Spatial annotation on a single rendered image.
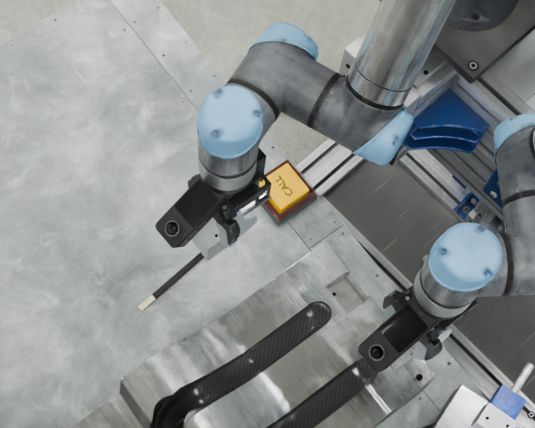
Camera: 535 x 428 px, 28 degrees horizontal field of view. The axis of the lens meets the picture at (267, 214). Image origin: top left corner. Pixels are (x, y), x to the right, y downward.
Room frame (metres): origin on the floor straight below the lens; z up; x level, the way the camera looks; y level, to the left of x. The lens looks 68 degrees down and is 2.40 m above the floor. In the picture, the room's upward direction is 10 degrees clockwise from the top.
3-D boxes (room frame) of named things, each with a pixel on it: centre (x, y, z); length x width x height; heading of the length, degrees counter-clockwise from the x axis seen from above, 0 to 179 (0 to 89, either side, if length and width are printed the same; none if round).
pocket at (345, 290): (0.50, -0.14, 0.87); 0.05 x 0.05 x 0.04; 46
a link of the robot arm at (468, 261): (0.44, -0.24, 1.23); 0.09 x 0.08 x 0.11; 102
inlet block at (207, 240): (0.57, 0.05, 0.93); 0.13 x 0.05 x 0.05; 136
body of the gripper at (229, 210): (0.56, 0.06, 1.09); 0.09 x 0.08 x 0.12; 136
